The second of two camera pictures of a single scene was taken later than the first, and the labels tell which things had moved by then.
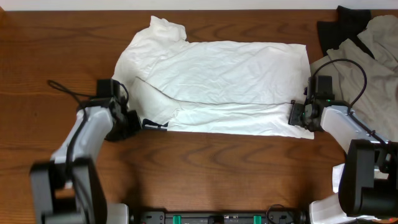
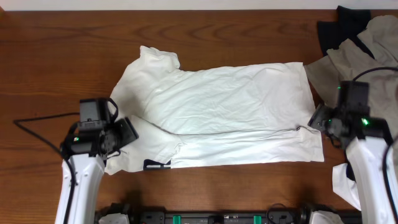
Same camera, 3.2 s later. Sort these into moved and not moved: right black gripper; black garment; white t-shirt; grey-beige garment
Moved: white t-shirt; right black gripper
Not moved: black garment; grey-beige garment
